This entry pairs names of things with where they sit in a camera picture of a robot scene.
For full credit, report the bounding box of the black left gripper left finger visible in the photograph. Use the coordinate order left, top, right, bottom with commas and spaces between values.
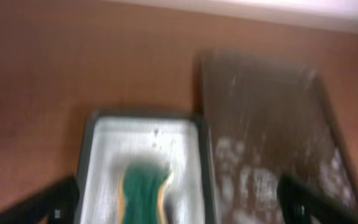
0, 176, 80, 224

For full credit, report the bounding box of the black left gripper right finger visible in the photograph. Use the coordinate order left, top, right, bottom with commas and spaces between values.
277, 174, 358, 224

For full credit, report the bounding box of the green and yellow sponge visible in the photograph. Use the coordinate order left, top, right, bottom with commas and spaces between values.
117, 162, 172, 224

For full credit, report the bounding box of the small dark green tray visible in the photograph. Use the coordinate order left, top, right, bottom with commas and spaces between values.
74, 111, 217, 223

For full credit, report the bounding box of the large brown tray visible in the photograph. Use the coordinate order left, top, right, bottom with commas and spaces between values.
200, 50, 358, 223

